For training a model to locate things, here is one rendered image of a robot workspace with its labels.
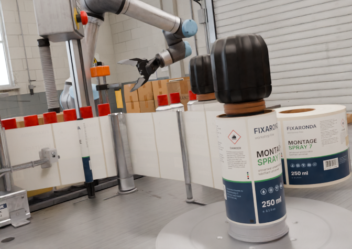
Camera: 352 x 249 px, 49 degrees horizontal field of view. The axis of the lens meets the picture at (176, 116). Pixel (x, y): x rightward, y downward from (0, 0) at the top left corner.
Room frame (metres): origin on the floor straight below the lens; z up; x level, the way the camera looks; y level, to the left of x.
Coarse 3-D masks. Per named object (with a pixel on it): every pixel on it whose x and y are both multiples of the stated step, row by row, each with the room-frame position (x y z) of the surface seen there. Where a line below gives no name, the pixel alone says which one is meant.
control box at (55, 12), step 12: (36, 0) 1.03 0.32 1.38; (48, 0) 1.03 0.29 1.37; (60, 0) 1.03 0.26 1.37; (72, 0) 1.05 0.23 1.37; (36, 12) 1.03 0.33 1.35; (48, 12) 1.03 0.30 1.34; (60, 12) 1.03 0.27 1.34; (72, 12) 1.04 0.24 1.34; (48, 24) 1.03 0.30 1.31; (60, 24) 1.03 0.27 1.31; (72, 24) 1.04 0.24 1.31; (48, 36) 1.05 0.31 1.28; (60, 36) 1.08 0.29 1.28; (72, 36) 1.11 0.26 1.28; (84, 36) 1.20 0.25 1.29
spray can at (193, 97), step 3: (189, 90) 1.30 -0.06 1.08; (189, 93) 1.30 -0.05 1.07; (192, 93) 1.29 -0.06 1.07; (189, 96) 1.30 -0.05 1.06; (192, 96) 1.29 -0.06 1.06; (195, 96) 1.29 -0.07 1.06; (189, 99) 1.30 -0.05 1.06; (192, 99) 1.29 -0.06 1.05; (195, 99) 1.29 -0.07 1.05; (189, 102) 1.30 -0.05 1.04; (192, 102) 1.29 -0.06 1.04; (189, 105) 1.29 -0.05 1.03; (189, 108) 1.29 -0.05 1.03; (192, 108) 1.28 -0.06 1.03
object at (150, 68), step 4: (152, 60) 1.79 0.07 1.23; (156, 60) 1.82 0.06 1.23; (148, 64) 1.74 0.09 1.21; (152, 64) 1.76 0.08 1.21; (156, 64) 1.80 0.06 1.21; (148, 68) 1.74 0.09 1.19; (152, 68) 1.74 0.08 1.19; (156, 68) 1.79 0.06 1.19; (148, 72) 1.74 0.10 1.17; (152, 72) 1.74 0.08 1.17
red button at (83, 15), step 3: (81, 12) 1.06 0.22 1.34; (84, 12) 1.06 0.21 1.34; (78, 15) 1.06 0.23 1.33; (81, 15) 1.05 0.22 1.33; (84, 15) 1.06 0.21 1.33; (78, 18) 1.06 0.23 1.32; (81, 18) 1.05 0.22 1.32; (84, 18) 1.06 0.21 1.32; (87, 18) 1.07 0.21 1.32; (78, 21) 1.07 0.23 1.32; (81, 21) 1.07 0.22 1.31; (84, 21) 1.06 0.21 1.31; (87, 21) 1.07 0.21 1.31; (84, 24) 1.07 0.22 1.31
